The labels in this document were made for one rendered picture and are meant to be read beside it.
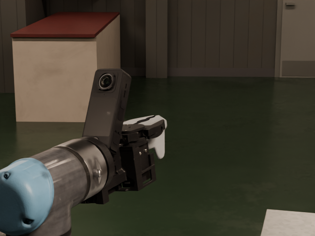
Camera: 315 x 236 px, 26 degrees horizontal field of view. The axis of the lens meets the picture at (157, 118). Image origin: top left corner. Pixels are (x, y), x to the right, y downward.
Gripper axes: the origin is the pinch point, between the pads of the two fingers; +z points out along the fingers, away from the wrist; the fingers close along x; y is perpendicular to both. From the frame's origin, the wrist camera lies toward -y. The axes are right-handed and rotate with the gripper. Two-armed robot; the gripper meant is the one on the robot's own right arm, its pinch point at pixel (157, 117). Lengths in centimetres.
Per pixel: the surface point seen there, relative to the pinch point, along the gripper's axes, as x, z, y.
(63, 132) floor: -353, 439, 97
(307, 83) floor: -217, 811, 115
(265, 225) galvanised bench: -8, 62, 40
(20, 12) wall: -497, 577, -24
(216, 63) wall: -344, 802, 80
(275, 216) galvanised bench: -8, 69, 40
